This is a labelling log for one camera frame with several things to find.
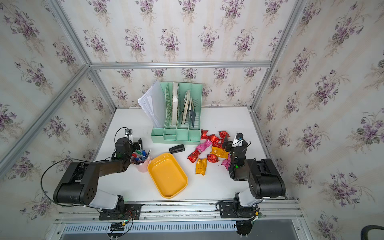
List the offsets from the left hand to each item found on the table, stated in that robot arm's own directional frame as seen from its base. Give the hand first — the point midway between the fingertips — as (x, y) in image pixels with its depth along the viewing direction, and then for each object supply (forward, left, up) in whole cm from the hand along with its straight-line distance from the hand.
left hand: (133, 139), depth 93 cm
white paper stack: (+16, -13, +17) cm, 27 cm away
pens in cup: (-13, -7, +2) cm, 15 cm away
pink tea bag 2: (-15, -58, -2) cm, 60 cm away
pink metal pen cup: (-18, -9, -1) cm, 20 cm away
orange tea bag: (-16, -42, -3) cm, 46 cm away
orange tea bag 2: (-8, -55, -3) cm, 55 cm away
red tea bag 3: (+6, -46, -4) cm, 46 cm away
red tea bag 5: (+7, -58, -3) cm, 59 cm away
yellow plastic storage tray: (-21, -23, -5) cm, 31 cm away
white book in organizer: (+15, -26, +17) cm, 35 cm away
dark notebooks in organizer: (+17, -35, +12) cm, 40 cm away
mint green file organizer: (+7, -31, -4) cm, 32 cm away
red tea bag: (-10, -38, -4) cm, 39 cm away
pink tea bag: (-4, -44, -2) cm, 44 cm away
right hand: (-1, -64, +5) cm, 64 cm away
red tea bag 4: (+2, -53, -4) cm, 53 cm away
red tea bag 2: (-11, -50, -3) cm, 51 cm away
